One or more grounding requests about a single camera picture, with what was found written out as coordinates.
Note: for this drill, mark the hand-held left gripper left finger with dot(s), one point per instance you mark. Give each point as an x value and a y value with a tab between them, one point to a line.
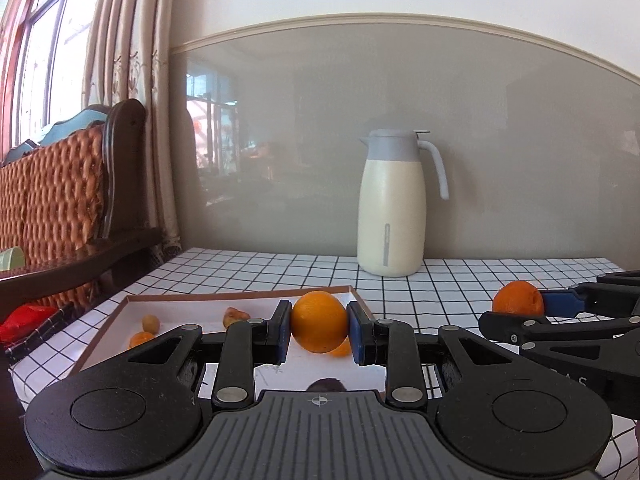
282	330

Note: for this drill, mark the red plastic bag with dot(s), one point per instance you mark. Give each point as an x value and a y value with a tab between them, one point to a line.
25	322

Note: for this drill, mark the window with red frame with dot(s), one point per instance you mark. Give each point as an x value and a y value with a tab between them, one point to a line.
45	60

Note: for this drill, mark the beige embroidered curtain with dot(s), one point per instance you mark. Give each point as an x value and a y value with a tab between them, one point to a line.
140	60

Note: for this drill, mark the beige round fruit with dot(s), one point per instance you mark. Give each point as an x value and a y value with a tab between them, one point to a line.
150	323

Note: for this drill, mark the pale green cup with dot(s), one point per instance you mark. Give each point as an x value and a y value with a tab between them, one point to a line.
11	259

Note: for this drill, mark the dark brown round fruit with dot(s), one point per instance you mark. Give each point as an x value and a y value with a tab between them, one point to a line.
327	385

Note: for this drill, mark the rough-skinned orange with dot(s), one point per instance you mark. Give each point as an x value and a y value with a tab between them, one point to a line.
343	350

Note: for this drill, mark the wooden bench orange cushion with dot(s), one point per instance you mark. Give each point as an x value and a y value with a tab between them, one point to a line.
55	200

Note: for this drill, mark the brown cardboard box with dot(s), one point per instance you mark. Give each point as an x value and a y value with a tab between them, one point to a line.
190	310

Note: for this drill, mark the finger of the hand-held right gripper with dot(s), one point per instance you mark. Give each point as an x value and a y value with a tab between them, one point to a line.
500	322
560	302

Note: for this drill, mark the brown dried fruit piece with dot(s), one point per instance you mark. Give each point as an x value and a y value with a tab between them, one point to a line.
234	317

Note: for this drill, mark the small smooth orange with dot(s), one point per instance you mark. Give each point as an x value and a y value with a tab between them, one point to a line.
320	320

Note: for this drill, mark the cream thermos jug grey lid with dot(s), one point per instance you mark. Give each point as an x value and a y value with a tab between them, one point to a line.
390	220

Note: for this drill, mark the large orange tangerine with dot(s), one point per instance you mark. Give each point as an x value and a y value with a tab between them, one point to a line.
140	340

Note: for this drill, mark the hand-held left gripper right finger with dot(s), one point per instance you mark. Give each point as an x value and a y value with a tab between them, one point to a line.
357	332

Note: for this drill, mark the white black grid tablecloth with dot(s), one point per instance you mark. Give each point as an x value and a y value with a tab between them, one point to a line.
450	280

